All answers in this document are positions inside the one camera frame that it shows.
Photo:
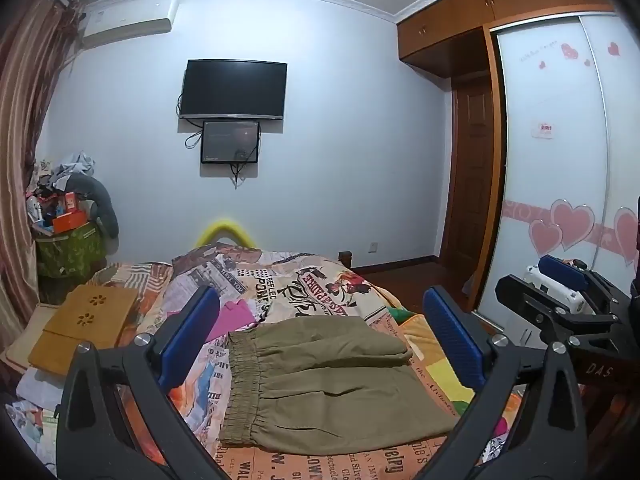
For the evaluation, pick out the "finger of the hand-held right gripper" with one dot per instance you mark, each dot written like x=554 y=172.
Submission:
x=525 y=295
x=562 y=267

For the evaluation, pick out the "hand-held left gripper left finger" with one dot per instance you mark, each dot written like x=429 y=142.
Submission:
x=192 y=332

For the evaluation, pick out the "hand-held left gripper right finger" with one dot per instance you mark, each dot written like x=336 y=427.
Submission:
x=452 y=340

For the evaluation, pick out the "khaki pants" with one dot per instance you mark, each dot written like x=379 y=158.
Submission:
x=325 y=380

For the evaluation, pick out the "colourful fleece blanket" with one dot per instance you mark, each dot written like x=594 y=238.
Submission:
x=440 y=380

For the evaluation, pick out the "yellow curved plush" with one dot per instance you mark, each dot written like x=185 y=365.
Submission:
x=220 y=224

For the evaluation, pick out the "wooden lap table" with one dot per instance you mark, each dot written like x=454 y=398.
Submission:
x=65 y=340

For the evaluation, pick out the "newspaper printed blanket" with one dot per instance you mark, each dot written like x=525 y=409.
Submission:
x=310 y=280

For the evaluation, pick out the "brown wooden door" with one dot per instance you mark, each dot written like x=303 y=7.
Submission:
x=470 y=170

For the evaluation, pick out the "red white sticker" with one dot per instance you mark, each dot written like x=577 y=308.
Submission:
x=542 y=130

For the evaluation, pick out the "green storage box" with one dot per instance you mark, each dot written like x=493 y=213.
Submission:
x=70 y=255

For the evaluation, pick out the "wooden wardrobe with heart doors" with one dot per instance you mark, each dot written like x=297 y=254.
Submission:
x=550 y=110

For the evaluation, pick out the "grey plush pillow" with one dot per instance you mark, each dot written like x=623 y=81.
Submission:
x=102 y=200

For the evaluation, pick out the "orange flat box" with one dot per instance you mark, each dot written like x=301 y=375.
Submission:
x=70 y=221

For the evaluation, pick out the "beige cushion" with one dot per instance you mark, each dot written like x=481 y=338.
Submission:
x=25 y=330

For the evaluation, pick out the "small orange carton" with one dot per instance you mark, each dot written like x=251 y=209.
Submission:
x=70 y=201

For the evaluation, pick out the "cartoon printed sheet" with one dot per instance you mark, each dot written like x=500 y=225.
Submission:
x=30 y=430

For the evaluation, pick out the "small black monitor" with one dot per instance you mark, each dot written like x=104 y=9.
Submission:
x=230 y=141

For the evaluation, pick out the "pile of small clutter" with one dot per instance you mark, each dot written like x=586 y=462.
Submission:
x=42 y=195

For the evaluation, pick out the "grey crumpled clothes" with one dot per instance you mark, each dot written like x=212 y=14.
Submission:
x=75 y=165

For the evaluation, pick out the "striped brown curtain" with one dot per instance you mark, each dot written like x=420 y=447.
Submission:
x=25 y=135

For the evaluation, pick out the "white air conditioner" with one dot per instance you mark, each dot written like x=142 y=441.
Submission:
x=130 y=17

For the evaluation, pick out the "dark wooden bed post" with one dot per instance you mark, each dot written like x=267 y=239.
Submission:
x=345 y=258

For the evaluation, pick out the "black wall television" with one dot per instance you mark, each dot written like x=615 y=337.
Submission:
x=232 y=89

